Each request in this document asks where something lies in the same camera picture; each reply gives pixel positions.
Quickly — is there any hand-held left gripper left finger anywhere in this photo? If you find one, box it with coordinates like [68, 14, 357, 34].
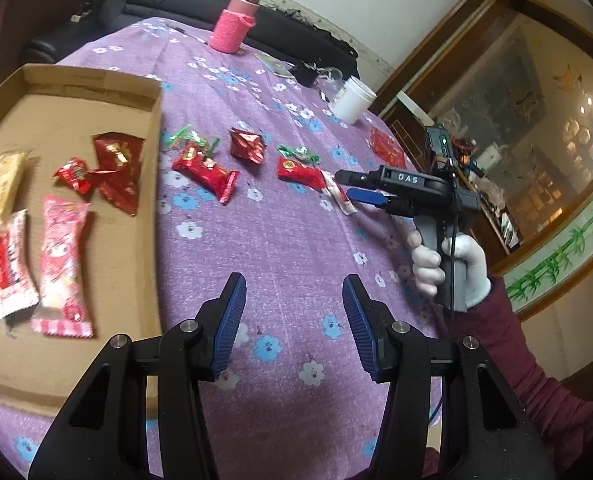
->
[28, 272, 248, 480]

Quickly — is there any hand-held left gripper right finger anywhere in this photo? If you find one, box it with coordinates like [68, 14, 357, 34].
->
[342, 275, 557, 480]

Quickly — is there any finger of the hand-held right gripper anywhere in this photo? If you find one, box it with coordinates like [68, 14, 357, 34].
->
[334, 169, 383, 187]
[347, 186, 393, 209]

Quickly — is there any white and red sachet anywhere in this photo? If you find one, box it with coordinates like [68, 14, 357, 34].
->
[321, 170, 359, 217]

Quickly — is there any green candy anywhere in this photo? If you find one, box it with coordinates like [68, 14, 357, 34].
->
[277, 144, 322, 165]
[168, 125, 222, 153]

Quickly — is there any dark red foil packet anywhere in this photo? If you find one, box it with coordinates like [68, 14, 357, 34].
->
[92, 131, 147, 217]
[229, 127, 268, 165]

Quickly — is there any large red snack packet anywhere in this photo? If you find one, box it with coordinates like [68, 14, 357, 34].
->
[171, 141, 240, 205]

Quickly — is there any pink snack packet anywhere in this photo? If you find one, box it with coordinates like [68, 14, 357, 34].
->
[30, 194, 94, 338]

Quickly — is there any small red candy packet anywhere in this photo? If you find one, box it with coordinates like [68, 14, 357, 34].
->
[53, 157, 97, 196]

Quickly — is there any red and white snack packet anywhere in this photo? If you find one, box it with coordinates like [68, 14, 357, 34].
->
[0, 209, 40, 322]

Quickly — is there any beige snack bar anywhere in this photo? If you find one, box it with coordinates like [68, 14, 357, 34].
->
[0, 151, 28, 226]

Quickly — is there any cardboard box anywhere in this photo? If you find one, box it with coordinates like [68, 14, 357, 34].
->
[0, 62, 164, 418]

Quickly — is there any person's right forearm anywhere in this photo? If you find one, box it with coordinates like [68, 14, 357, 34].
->
[426, 275, 593, 480]

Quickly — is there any person's right hand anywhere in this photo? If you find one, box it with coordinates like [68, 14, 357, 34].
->
[409, 230, 492, 311]

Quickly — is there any red mesh pouch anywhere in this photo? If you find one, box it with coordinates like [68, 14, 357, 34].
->
[369, 127, 408, 170]

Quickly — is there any white plastic jar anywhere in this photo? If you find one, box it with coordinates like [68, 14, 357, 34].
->
[330, 76, 378, 126]

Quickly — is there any purple floral tablecloth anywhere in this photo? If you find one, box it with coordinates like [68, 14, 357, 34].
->
[0, 16, 457, 480]

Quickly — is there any small black cup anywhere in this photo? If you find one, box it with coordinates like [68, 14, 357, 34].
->
[295, 61, 322, 86]

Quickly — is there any wooden glass cabinet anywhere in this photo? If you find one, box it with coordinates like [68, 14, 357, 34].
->
[369, 0, 593, 321]

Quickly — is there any green booklet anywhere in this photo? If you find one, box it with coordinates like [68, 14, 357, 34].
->
[254, 52, 297, 77]

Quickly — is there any pink sleeved thermos bottle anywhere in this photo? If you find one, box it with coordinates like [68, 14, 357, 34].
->
[211, 0, 263, 55]

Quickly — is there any black pen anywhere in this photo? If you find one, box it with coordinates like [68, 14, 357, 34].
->
[169, 26, 210, 43]

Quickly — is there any black leather sofa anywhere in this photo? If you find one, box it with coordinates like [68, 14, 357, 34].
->
[24, 0, 359, 81]

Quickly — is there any brown upholstered chair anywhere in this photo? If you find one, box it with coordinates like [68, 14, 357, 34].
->
[0, 0, 116, 91]

